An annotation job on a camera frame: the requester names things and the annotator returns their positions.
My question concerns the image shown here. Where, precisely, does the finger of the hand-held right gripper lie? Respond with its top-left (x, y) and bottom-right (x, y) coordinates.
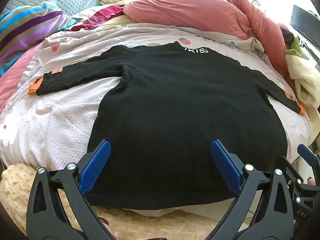
top-left (279, 156), bottom-right (320, 193)
top-left (297, 144), bottom-right (320, 167)

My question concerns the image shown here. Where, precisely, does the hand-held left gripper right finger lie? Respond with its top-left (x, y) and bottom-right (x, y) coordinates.
top-left (205, 139), bottom-right (294, 240)

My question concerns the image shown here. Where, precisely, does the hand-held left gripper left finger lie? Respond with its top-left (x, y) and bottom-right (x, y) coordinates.
top-left (26, 140), bottom-right (117, 240)

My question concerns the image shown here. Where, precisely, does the black sweater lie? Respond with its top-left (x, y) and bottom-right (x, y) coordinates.
top-left (28, 41), bottom-right (304, 210)

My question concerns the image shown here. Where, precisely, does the person's left hand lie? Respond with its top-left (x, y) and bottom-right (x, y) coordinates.
top-left (98, 216), bottom-right (117, 240)

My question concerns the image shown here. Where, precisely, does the pink strawberry print bedsheet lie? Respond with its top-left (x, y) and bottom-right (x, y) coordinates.
top-left (0, 21), bottom-right (313, 175)

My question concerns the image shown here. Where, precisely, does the cream fleece blanket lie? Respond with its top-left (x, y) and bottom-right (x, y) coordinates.
top-left (286, 52), bottom-right (320, 108)

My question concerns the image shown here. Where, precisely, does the cream shaggy rug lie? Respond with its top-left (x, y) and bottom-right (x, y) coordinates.
top-left (0, 164), bottom-right (225, 240)

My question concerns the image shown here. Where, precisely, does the black media box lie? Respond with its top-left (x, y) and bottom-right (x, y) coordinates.
top-left (299, 40), bottom-right (320, 63)

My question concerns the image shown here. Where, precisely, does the green cloth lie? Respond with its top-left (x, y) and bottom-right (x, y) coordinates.
top-left (285, 35), bottom-right (310, 60)

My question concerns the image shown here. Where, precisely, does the dark cloth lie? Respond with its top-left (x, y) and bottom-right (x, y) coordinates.
top-left (281, 27), bottom-right (295, 45)

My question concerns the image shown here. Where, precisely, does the black television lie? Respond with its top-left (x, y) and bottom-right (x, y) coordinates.
top-left (289, 4), bottom-right (320, 49)

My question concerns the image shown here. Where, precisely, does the pale yellow bedsheet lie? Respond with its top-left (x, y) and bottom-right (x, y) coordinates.
top-left (106, 14), bottom-right (129, 26)

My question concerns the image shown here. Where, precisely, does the red cloth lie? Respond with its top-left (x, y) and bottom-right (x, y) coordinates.
top-left (71, 5), bottom-right (124, 32)

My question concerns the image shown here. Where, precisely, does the striped fleece blanket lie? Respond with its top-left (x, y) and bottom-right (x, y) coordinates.
top-left (0, 1), bottom-right (73, 77)

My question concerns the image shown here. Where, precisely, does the pink duvet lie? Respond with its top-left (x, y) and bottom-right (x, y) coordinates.
top-left (122, 0), bottom-right (293, 85)

